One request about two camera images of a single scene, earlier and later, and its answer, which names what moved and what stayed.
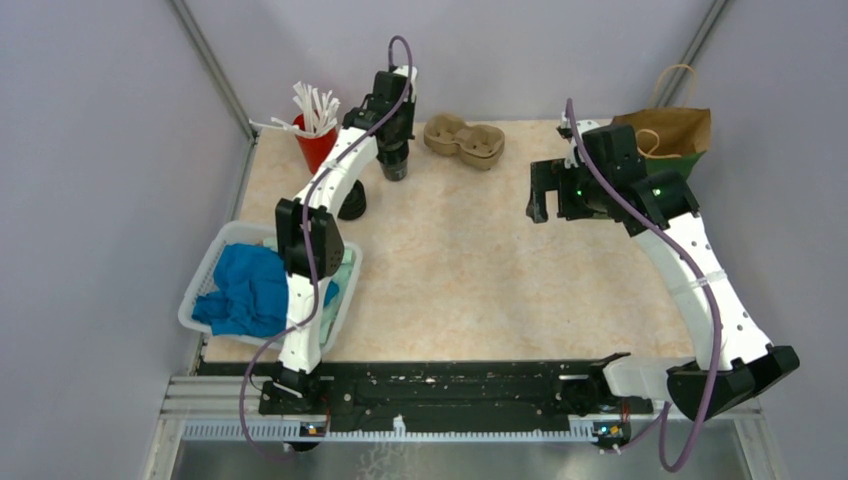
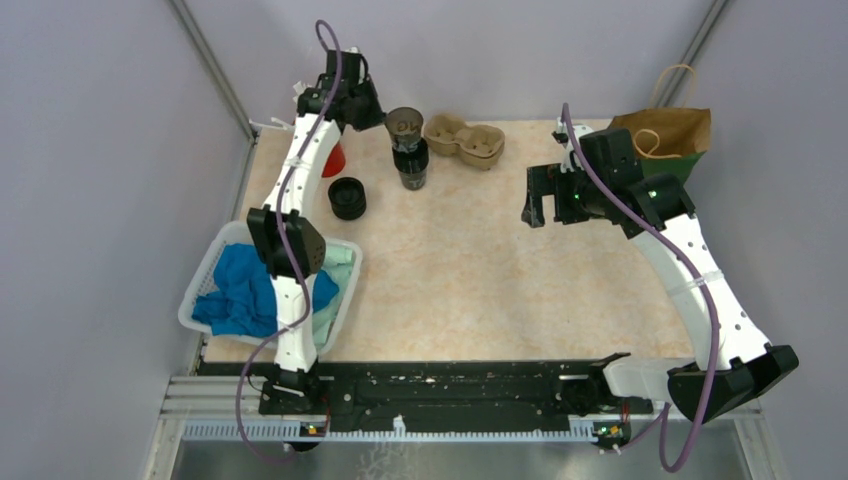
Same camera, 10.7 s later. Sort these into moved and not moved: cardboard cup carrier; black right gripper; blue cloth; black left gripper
Moved: black left gripper
Not moved: cardboard cup carrier; black right gripper; blue cloth
